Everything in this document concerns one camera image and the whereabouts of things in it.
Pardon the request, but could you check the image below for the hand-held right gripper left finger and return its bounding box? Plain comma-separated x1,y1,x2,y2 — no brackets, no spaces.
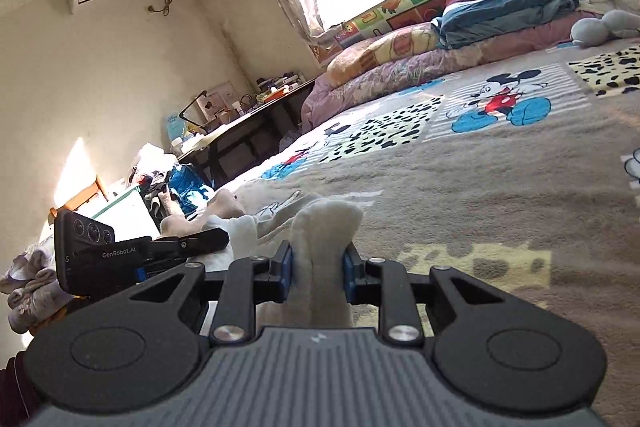
129,241,294,347

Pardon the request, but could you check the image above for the wooden stool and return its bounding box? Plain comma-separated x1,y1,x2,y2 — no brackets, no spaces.
47,174,108,225

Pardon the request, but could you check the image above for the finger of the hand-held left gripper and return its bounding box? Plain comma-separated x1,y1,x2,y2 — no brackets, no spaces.
149,228,231,258

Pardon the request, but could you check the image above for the white quilted sweater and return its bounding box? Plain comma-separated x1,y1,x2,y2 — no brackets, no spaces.
200,193,366,333

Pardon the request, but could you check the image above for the white storage box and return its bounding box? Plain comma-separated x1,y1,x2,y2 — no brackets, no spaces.
77,184,161,240

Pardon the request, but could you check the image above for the person's left forearm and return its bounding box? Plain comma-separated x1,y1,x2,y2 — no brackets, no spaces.
0,349,43,427

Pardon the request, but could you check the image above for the beige folded cloth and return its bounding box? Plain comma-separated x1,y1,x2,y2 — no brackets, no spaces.
160,188,246,238

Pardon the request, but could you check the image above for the dark low desk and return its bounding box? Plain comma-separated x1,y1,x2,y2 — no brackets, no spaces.
177,77,318,188

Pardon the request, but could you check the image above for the pink printed box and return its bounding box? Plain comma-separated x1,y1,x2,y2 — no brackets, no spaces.
200,81,238,118

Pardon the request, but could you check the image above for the cartoon printed blanket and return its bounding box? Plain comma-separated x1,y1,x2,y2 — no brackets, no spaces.
220,42,640,427

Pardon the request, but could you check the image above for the light blue package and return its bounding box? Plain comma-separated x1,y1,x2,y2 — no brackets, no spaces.
165,112,186,142

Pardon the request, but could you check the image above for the pile of dark clothes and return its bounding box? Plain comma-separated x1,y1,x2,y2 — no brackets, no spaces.
137,172,173,218

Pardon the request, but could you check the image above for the blue plastic bag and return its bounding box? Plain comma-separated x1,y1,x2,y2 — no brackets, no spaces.
167,164,216,212

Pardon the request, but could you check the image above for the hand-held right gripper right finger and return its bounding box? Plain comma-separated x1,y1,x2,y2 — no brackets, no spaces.
343,247,501,347

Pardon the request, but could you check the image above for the yellow floral pillow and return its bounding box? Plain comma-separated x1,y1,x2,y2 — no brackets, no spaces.
326,23,443,85

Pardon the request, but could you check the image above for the blue folded blanket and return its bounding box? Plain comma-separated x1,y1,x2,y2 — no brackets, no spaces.
431,0,581,50

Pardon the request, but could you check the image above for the black desk lamp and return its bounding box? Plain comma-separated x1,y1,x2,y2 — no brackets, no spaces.
179,91,211,130

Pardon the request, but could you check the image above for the grey plush toy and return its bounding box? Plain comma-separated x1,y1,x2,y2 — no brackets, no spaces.
570,9,640,48

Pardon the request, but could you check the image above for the pile of pale clothes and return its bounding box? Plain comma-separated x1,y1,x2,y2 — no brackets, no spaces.
0,242,73,333

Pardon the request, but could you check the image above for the purple floral quilt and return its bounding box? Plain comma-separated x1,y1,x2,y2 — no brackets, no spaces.
300,9,606,132

